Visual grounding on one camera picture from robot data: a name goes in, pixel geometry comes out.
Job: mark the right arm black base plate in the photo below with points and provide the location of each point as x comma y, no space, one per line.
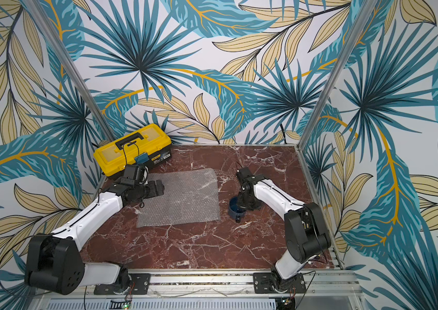
271,282

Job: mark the left aluminium corner post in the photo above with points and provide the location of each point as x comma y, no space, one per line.
40,17

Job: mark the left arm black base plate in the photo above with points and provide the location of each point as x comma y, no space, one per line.
131,284

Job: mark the aluminium front frame rail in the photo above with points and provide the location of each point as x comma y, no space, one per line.
218,289

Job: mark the aluminium corner post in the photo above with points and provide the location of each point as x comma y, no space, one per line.
40,17
340,62

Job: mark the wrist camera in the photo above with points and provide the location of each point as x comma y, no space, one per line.
244,175
134,175

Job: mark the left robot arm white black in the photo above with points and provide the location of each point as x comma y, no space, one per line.
54,262

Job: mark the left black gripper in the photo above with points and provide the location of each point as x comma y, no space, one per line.
153,192

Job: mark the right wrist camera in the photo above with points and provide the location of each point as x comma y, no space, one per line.
244,175

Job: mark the right aluminium corner post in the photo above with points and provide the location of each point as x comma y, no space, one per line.
340,62

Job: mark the dark blue mug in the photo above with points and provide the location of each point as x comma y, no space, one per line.
235,212

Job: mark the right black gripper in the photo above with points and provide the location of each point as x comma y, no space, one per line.
248,199

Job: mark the clear bubble wrap sheet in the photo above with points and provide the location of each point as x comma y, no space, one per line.
189,197

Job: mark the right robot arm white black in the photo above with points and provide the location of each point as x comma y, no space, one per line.
306,232

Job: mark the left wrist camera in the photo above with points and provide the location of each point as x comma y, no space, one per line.
134,175

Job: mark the yellow black toolbox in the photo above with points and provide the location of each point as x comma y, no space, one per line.
148,146

